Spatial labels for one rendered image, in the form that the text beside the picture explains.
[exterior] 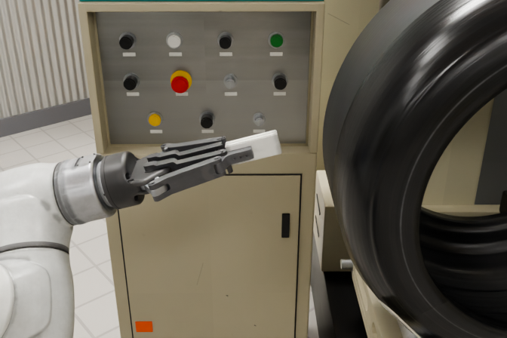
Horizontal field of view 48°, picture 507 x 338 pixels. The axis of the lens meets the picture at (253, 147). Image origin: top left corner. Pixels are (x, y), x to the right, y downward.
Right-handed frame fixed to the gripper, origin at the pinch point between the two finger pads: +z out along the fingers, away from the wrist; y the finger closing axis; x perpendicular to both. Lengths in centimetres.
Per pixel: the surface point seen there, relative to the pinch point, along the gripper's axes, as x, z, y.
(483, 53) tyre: -9.2, 27.0, -11.1
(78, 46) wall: 38, -130, 314
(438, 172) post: 25.9, 29.2, 26.2
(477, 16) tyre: -12.3, 27.6, -8.5
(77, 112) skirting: 80, -147, 307
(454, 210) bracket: 34, 31, 24
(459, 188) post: 30, 33, 26
